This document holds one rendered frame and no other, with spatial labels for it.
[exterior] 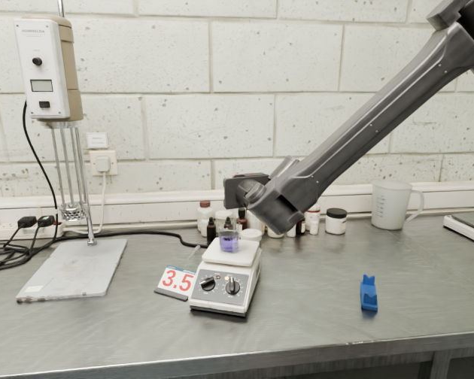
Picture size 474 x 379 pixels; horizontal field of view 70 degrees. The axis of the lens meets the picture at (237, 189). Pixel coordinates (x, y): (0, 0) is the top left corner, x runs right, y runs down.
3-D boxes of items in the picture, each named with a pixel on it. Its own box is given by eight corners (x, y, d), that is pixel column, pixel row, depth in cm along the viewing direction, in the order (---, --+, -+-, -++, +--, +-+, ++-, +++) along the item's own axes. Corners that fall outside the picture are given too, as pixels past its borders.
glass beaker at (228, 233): (230, 244, 86) (230, 215, 84) (244, 252, 82) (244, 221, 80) (211, 252, 82) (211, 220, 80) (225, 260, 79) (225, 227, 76)
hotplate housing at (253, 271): (246, 319, 71) (246, 285, 69) (187, 310, 74) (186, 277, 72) (262, 267, 92) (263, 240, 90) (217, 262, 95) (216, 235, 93)
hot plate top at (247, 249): (250, 267, 76) (250, 263, 76) (200, 261, 79) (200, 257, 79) (259, 244, 88) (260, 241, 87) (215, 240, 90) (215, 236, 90)
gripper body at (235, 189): (222, 177, 70) (233, 186, 63) (267, 173, 73) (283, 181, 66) (222, 207, 71) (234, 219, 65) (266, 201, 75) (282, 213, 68)
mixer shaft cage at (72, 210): (84, 221, 87) (71, 122, 80) (56, 222, 86) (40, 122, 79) (91, 212, 93) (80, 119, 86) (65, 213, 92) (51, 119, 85)
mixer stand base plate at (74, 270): (105, 295, 79) (104, 292, 79) (13, 302, 77) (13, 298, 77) (128, 241, 108) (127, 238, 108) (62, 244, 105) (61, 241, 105)
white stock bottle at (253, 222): (250, 238, 110) (251, 206, 107) (243, 231, 115) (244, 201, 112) (267, 235, 112) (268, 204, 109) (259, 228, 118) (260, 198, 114)
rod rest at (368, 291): (378, 311, 74) (379, 297, 73) (360, 308, 75) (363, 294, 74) (375, 287, 83) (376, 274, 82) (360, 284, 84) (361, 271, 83)
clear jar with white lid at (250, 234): (250, 265, 93) (250, 239, 90) (235, 258, 97) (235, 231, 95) (265, 259, 96) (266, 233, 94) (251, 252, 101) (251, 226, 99)
